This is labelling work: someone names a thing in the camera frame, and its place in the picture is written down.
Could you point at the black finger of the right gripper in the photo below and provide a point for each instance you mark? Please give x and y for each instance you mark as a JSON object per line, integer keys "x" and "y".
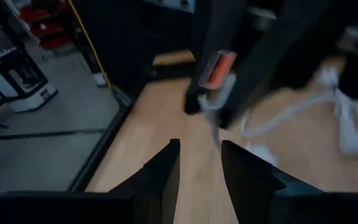
{"x": 216, "y": 25}
{"x": 284, "y": 46}

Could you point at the white and black machine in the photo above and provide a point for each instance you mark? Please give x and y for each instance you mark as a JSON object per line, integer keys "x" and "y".
{"x": 33, "y": 99}

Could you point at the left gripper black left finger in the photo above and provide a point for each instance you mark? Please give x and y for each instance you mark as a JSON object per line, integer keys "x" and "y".
{"x": 163, "y": 174}

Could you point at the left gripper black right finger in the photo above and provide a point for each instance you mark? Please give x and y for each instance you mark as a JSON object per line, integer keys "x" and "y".
{"x": 247, "y": 180}

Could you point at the small white base unit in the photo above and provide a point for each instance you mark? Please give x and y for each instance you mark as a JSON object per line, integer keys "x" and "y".
{"x": 99, "y": 80}

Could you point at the red storage shelf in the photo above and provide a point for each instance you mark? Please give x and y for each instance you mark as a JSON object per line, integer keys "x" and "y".
{"x": 48, "y": 29}

